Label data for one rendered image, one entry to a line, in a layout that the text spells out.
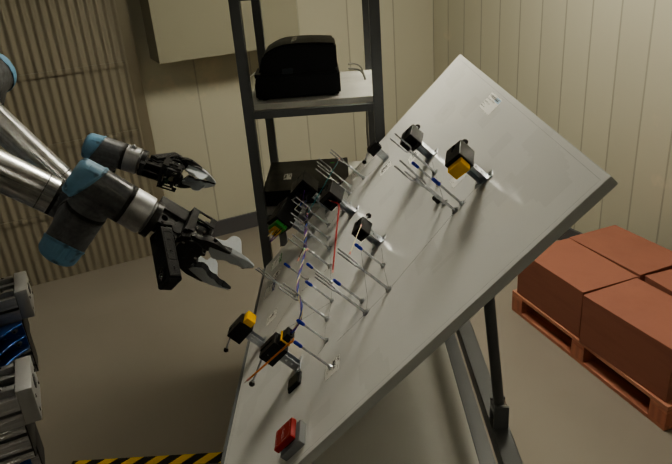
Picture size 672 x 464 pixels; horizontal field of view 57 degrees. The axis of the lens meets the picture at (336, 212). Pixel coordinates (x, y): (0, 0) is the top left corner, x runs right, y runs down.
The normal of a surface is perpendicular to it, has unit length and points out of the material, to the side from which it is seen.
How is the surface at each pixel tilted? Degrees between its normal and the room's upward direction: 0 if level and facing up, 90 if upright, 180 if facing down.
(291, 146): 90
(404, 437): 0
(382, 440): 0
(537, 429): 0
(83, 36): 90
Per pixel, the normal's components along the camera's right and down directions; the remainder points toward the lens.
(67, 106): 0.44, 0.32
